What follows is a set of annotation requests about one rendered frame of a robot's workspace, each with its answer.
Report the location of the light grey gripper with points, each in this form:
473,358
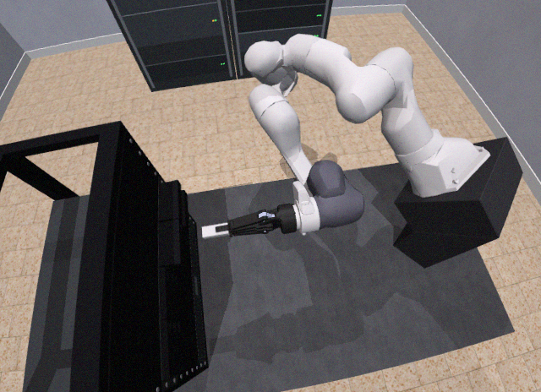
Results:
255,223

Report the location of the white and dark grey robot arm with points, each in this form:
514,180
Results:
433,164

